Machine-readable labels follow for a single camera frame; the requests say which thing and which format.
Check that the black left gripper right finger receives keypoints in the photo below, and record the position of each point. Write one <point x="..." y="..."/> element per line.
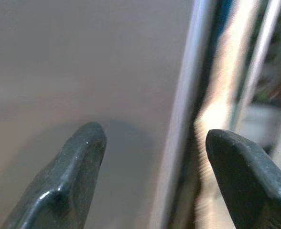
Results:
<point x="248" y="186"/>

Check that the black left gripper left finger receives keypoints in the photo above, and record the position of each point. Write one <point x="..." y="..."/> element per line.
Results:
<point x="66" y="181"/>

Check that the grey mini fridge cabinet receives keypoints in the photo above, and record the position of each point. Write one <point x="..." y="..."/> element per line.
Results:
<point x="83" y="59"/>

